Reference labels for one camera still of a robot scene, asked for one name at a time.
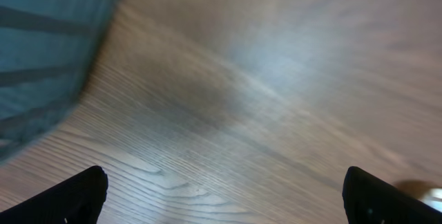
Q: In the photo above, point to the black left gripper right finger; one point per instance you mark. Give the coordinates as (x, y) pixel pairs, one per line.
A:
(370, 200)

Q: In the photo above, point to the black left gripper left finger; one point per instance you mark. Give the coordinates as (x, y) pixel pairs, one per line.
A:
(78, 199)

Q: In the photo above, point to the brown snack bag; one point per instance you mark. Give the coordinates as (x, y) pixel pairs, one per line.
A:
(433, 198)

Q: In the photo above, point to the grey plastic basket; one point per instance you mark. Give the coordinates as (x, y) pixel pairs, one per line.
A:
(47, 50)

